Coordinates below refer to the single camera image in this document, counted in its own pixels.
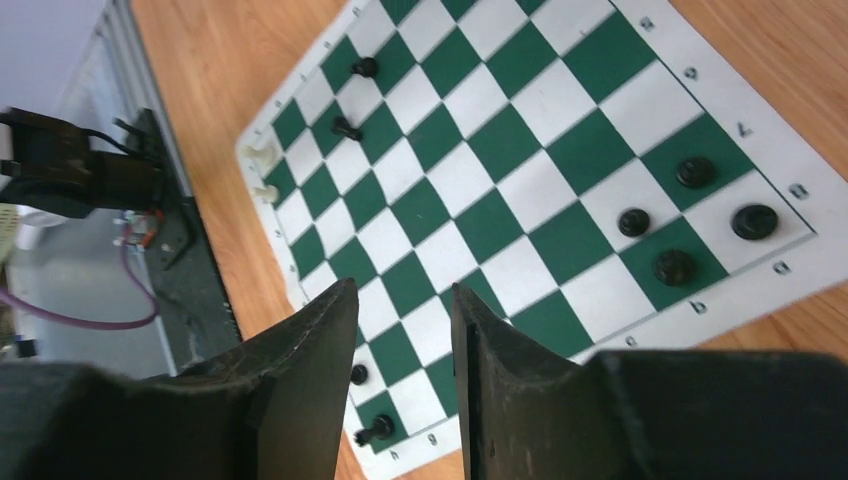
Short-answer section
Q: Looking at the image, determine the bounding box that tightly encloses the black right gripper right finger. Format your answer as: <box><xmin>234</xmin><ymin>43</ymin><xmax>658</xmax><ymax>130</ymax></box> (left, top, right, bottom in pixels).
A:
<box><xmin>451</xmin><ymin>284</ymin><xmax>847</xmax><ymax>479</ymax></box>

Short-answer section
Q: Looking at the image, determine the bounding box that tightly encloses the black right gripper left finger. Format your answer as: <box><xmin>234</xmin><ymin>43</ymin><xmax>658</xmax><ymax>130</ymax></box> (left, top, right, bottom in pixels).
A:
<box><xmin>1</xmin><ymin>278</ymin><xmax>359</xmax><ymax>479</ymax></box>

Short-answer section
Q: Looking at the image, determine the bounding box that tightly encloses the black knight piece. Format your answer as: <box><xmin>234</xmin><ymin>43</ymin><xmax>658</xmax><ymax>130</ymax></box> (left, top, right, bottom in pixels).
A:
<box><xmin>652</xmin><ymin>249</ymin><xmax>696</xmax><ymax>287</ymax></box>

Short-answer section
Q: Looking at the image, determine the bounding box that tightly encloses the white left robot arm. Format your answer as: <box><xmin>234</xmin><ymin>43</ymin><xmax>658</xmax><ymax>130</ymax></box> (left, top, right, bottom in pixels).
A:
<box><xmin>1</xmin><ymin>108</ymin><xmax>167</xmax><ymax>219</ymax></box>

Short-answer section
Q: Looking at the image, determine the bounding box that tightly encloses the green white chess mat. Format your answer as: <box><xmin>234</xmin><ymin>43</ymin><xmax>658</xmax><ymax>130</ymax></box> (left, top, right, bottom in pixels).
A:
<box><xmin>235</xmin><ymin>1</ymin><xmax>847</xmax><ymax>479</ymax></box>

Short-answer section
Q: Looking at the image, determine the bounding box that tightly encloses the black piece at h file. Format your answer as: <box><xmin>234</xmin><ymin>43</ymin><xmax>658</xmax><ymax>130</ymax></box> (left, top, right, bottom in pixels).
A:
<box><xmin>354</xmin><ymin>414</ymin><xmax>395</xmax><ymax>447</ymax></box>

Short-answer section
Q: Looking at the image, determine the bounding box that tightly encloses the black rook corner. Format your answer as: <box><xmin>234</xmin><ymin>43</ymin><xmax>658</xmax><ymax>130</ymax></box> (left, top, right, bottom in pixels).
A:
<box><xmin>730</xmin><ymin>204</ymin><xmax>779</xmax><ymax>241</ymax></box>

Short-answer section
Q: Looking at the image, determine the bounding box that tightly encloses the black pawn by corner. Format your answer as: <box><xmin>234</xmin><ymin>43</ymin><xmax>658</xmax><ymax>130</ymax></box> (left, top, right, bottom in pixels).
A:
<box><xmin>675</xmin><ymin>156</ymin><xmax>716</xmax><ymax>189</ymax></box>

